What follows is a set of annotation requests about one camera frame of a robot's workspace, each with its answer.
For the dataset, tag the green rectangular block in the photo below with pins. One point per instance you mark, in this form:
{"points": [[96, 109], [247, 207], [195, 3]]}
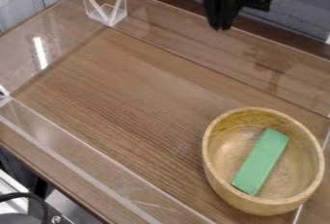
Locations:
{"points": [[259, 164]]}

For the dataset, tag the brown wooden bowl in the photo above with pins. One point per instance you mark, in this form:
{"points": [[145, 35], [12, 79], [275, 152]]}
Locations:
{"points": [[295, 178]]}

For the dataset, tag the clear acrylic corner bracket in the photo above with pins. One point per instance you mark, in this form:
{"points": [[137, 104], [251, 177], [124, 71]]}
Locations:
{"points": [[107, 14]]}

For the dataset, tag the clear acrylic tray wall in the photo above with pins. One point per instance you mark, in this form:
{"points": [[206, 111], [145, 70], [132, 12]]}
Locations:
{"points": [[105, 105]]}

